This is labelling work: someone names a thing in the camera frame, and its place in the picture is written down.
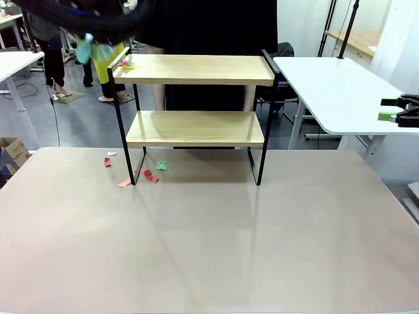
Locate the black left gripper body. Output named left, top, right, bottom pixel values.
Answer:
left=93, top=16, right=145, bottom=46

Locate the tan floor mat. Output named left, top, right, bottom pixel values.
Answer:
left=57, top=91, right=86, bottom=105

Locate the brown cardboard box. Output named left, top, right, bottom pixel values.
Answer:
left=0, top=136, right=33, bottom=189

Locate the teal chenille duster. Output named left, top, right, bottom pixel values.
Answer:
left=76, top=32, right=116, bottom=65

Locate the black office chair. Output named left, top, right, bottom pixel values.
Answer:
left=255, top=42, right=301, bottom=125

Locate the small white table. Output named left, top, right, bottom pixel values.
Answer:
left=0, top=50, right=45, bottom=150

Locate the thin black tripod stand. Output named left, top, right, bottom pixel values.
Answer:
left=317, top=0, right=338, bottom=58

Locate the person's black shirt torso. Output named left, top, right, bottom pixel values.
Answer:
left=136, top=0, right=278, bottom=150

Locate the person in yellow apron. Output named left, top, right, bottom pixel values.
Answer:
left=81, top=39, right=130, bottom=105

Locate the black arm cable sleeve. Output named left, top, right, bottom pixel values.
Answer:
left=12, top=0, right=155, bottom=45

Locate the large white side table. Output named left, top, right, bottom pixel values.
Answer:
left=272, top=56, right=419, bottom=164

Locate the thick black pole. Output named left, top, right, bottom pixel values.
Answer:
left=337, top=0, right=361, bottom=60

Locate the two-tier wood metal shelf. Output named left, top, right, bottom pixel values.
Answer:
left=107, top=46, right=282, bottom=186

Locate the thin black floor cable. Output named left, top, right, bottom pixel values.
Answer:
left=48, top=78, right=62, bottom=148

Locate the wooden top desk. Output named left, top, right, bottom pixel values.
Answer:
left=323, top=29, right=384, bottom=60

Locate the person's left forearm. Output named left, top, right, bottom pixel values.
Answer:
left=244, top=84, right=257, bottom=112

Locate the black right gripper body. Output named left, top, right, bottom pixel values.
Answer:
left=394, top=94, right=419, bottom=128

